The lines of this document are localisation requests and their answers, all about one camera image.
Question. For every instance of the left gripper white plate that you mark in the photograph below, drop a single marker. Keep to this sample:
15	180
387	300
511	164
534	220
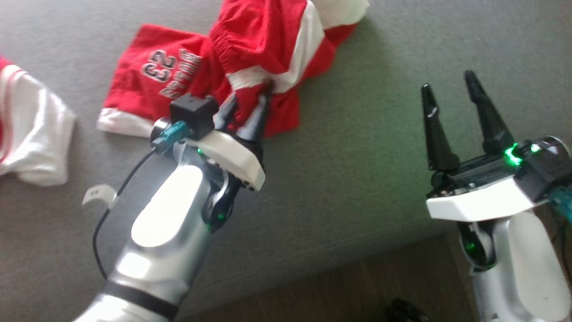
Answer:
232	156

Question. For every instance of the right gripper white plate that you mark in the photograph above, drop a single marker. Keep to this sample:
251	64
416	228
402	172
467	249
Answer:
478	201

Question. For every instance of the red shorts white stripes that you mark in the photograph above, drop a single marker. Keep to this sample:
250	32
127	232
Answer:
254	40

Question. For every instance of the red white basketball jersey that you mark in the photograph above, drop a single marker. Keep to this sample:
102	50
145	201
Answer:
31	129

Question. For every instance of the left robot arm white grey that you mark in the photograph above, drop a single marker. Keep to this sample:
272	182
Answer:
165	214

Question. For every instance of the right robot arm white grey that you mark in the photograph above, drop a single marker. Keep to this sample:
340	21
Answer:
523	268

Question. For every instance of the grey sofa seat cushion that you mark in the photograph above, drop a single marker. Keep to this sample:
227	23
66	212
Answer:
357	179

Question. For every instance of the small black object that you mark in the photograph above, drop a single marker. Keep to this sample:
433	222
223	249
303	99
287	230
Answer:
404	311

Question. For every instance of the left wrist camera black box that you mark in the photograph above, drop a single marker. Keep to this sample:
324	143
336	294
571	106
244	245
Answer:
194	112

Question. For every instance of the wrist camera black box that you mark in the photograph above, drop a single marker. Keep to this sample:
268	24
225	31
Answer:
547	172
194	112

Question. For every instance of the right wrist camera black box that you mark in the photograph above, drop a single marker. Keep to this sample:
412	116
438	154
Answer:
547	172

